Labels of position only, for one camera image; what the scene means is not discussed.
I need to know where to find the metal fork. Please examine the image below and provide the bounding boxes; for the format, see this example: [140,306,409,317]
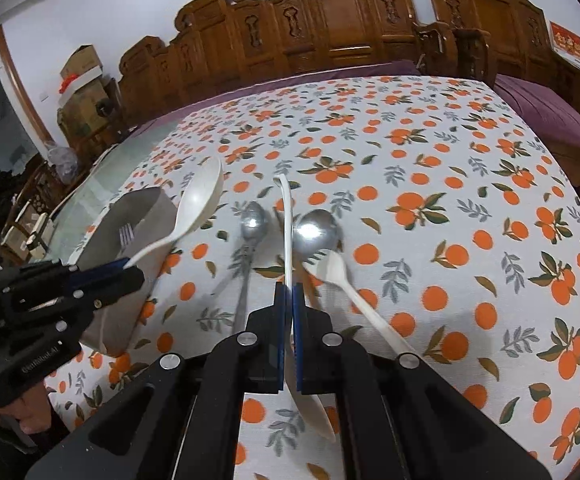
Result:
[119,223,134,250]

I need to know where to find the plastic bag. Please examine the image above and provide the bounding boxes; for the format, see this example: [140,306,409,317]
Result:
[45,142,80,184]

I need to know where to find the small metal spoon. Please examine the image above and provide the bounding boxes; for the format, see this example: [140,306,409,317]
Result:
[232,202,268,334]

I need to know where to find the purple armchair cushion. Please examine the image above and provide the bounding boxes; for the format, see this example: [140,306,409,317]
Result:
[494,75,580,148]

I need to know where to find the carved wooden bench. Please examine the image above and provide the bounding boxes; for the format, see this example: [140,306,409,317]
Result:
[120,0,421,124]

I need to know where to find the metal tray container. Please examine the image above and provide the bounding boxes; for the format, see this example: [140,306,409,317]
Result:
[72,188,177,358]

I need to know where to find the orange print tablecloth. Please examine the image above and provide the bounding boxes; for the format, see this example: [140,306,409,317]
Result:
[47,77,580,479]

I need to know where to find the white plastic fork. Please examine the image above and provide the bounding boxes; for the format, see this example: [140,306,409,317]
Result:
[304,249,415,354]

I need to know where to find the person's left hand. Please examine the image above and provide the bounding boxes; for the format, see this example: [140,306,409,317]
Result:
[0,382,52,434]

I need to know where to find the red sign card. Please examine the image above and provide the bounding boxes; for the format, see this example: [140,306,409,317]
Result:
[549,22,580,60]

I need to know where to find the large metal spoon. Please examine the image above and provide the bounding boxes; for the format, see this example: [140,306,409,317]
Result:
[292,209,341,310]

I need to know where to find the purple bench cushion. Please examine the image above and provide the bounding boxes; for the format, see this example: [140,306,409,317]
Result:
[132,60,422,136]

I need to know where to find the carved wooden armchair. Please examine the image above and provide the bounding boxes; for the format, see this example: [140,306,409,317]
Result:
[432,0,580,198]

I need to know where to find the cardboard boxes stack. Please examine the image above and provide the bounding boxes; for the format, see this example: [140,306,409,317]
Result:
[57,44,114,148]

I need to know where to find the large white plastic ladle spoon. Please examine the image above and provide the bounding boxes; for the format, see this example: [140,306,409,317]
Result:
[124,157,224,269]

